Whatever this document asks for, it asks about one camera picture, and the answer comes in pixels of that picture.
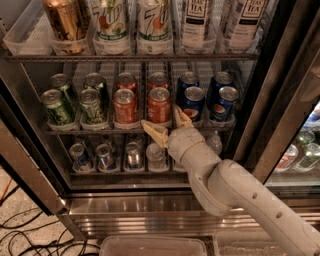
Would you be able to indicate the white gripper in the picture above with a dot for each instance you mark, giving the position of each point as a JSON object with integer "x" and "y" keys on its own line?
{"x": 184, "y": 141}

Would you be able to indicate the red coke can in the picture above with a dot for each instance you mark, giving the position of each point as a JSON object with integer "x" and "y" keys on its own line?
{"x": 159, "y": 102}
{"x": 158, "y": 79}
{"x": 127, "y": 80}
{"x": 125, "y": 106}

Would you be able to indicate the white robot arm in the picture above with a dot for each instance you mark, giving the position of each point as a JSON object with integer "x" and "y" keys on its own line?
{"x": 219, "y": 185}

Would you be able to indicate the front left pepsi can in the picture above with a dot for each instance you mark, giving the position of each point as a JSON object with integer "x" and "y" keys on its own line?
{"x": 193, "y": 103}

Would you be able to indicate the pepsi can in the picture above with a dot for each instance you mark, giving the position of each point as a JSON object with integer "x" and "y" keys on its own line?
{"x": 193, "y": 103}
{"x": 186, "y": 80}
{"x": 220, "y": 79}
{"x": 223, "y": 103}

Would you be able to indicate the rear left pepsi can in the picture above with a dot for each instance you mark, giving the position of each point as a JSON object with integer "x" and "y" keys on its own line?
{"x": 186, "y": 80}

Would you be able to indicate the front right pepsi can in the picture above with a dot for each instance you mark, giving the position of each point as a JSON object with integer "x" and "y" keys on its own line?
{"x": 223, "y": 103}

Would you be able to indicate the rear right pepsi can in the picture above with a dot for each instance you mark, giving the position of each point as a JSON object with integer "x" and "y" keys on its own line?
{"x": 220, "y": 79}

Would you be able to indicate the blue silver can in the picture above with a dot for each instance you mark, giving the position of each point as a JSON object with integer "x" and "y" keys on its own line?
{"x": 105, "y": 156}
{"x": 79, "y": 153}

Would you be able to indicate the front right green can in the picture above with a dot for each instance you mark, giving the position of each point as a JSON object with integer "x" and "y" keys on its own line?
{"x": 91, "y": 107}

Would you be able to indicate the green can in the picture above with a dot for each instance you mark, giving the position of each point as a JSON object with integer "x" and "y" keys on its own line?
{"x": 97, "y": 82}
{"x": 91, "y": 107}
{"x": 62, "y": 83}
{"x": 57, "y": 108}

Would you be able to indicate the rear right green can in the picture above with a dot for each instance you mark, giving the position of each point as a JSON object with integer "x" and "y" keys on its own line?
{"x": 97, "y": 82}

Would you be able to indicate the left blue silver can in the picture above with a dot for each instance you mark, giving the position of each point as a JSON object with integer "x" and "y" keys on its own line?
{"x": 79, "y": 153}

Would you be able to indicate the glass fridge door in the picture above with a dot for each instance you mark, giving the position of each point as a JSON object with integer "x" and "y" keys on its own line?
{"x": 284, "y": 87}

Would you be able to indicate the right 7up can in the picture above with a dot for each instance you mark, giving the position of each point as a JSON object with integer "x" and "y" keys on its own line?
{"x": 153, "y": 19}

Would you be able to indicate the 7up can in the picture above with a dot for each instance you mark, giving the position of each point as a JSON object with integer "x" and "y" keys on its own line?
{"x": 111, "y": 18}
{"x": 153, "y": 19}

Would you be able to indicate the front left green can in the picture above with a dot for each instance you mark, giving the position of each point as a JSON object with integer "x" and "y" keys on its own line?
{"x": 57, "y": 108}

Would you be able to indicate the rear left green can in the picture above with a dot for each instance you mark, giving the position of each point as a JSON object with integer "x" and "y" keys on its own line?
{"x": 62, "y": 83}

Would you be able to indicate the left 7up can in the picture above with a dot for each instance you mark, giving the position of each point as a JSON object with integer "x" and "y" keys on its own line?
{"x": 111, "y": 18}

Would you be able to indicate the tall gold can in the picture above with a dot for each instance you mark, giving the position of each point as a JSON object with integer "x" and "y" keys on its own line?
{"x": 70, "y": 21}

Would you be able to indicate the empty clear shelf tray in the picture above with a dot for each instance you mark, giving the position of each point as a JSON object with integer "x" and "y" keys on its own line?
{"x": 30, "y": 33}

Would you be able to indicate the left water bottle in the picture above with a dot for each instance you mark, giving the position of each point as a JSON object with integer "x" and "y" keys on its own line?
{"x": 156, "y": 156}

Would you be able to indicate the middle water bottle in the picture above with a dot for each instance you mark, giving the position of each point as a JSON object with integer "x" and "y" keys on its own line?
{"x": 178, "y": 167}

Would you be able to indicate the left tea bottle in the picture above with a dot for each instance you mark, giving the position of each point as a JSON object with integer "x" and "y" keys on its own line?
{"x": 196, "y": 17}

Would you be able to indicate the tea bottle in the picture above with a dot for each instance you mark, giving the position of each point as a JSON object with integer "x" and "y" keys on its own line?
{"x": 242, "y": 23}
{"x": 196, "y": 17}

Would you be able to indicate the right tea bottle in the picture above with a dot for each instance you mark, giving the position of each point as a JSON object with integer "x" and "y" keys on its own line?
{"x": 242, "y": 23}

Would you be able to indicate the left clear plastic bin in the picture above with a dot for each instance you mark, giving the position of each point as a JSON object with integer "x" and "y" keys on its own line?
{"x": 151, "y": 246}

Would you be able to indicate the clear plastic bin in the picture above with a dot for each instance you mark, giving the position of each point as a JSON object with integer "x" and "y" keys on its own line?
{"x": 245, "y": 243}
{"x": 151, "y": 246}

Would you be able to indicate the right clear plastic bin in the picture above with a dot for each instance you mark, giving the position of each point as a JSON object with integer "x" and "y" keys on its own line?
{"x": 245, "y": 243}

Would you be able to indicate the steel fridge frame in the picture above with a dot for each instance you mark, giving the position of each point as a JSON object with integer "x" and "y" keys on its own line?
{"x": 98, "y": 205}

